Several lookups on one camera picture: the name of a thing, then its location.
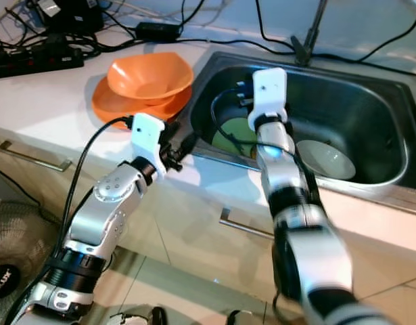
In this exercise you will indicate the orange plastic plate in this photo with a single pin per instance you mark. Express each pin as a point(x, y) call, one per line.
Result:
point(116, 112)

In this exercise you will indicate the orange plastic bowl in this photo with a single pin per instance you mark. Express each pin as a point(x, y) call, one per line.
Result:
point(148, 76)

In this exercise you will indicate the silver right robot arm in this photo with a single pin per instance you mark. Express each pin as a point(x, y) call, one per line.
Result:
point(275, 162)

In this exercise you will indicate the green plate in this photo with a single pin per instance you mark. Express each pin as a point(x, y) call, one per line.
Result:
point(235, 132)

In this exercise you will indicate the dark metal faucet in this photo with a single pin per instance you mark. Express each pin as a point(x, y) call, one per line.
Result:
point(304, 49)

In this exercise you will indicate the white ribbed bowl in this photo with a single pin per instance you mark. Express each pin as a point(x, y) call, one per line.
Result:
point(326, 159)

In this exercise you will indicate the black power adapter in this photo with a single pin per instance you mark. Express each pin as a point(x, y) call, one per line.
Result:
point(159, 30)

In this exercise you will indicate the stainless steel sink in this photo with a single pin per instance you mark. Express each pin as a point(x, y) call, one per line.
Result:
point(356, 101)

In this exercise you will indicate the black power strip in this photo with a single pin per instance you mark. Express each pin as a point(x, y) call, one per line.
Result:
point(38, 61)

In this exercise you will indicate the black electronics box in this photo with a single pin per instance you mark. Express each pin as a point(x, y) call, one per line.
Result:
point(69, 15)

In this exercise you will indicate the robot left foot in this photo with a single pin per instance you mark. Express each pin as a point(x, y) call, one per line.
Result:
point(133, 317)

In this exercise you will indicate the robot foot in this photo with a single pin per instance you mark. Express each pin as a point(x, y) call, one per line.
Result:
point(133, 317)
point(241, 318)

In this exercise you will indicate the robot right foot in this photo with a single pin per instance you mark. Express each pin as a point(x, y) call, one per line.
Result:
point(241, 318)

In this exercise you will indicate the black floor fan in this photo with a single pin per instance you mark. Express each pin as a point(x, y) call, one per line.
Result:
point(18, 230)

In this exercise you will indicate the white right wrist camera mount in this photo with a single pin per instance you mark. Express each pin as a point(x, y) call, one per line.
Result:
point(268, 93)

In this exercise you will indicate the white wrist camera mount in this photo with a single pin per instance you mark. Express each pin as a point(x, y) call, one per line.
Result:
point(147, 139)
point(268, 93)

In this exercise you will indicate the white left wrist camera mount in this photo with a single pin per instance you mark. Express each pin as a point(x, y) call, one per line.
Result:
point(147, 139)

